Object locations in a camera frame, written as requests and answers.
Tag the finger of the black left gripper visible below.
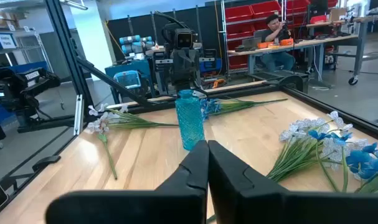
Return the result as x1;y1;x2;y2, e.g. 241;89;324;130
179;57;187;90
186;57;194;90

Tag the red storage bin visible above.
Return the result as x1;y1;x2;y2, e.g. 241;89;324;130
225;23;255;40
250;0;282;19
225;5;254;23

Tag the teal glass vase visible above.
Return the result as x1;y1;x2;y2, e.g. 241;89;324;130
174;89;206;152

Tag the grey rolling workbench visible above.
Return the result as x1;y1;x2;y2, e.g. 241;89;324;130
306;14;378;85

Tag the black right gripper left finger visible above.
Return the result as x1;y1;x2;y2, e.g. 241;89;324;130
45;139;210;224

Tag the white metal bracket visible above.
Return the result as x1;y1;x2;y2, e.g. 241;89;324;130
73;94;85;136

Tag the blue equipment cart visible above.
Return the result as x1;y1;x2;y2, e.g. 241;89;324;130
104;58;154;105

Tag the cardboard box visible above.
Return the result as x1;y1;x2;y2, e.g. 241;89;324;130
328;7;348;22

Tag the blue artificial flower bunch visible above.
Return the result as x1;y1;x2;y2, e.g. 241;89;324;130
306;129;378;194
199;97;288;121

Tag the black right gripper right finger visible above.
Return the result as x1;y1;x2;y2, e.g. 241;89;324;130
207;139;378;224

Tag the orange tool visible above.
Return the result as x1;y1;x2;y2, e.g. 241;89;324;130
212;78;227;90

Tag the person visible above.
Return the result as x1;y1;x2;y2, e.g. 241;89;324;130
260;14;297;73

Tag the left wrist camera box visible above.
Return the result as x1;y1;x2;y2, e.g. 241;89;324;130
175;28;195;50

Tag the black clamp tab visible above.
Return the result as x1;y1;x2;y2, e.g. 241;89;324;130
32;154;62;172

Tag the blue bin with white label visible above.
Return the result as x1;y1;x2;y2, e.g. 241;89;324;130
0;32;18;50

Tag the black divider panel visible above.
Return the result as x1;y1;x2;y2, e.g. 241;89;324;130
106;4;227;75

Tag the white artificial flower bunch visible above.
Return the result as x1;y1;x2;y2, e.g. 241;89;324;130
84;103;179;135
266;110;370;183

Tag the black corner bracket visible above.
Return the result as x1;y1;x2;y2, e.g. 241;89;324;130
278;74;305;93

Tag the wooden top workbench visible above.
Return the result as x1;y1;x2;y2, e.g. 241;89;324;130
227;34;364;83

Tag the metal shelf rack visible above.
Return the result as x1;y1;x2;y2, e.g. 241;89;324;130
219;0;339;72

